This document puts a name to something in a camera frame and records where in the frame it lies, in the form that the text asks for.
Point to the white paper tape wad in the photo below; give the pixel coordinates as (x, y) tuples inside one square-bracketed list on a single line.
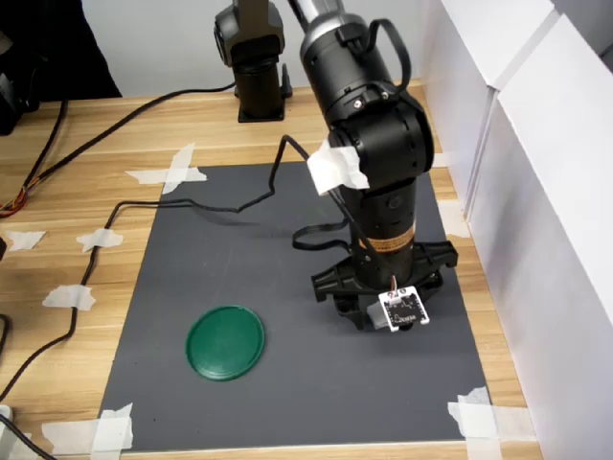
[(335, 167)]

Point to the dark grey mat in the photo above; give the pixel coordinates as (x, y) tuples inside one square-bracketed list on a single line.
[(239, 268)]

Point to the white camera circuit board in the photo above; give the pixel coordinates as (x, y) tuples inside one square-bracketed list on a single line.
[(404, 311)]

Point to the white tape cross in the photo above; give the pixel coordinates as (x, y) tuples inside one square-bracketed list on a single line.
[(174, 172)]

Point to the white tape piece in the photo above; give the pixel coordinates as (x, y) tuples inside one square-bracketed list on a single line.
[(24, 239), (455, 220), (483, 421), (96, 431), (98, 239), (67, 297)]

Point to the round green lid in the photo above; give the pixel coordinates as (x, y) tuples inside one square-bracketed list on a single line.
[(225, 344)]

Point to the white partition box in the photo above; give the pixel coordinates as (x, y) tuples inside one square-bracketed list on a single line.
[(460, 96), (555, 263)]

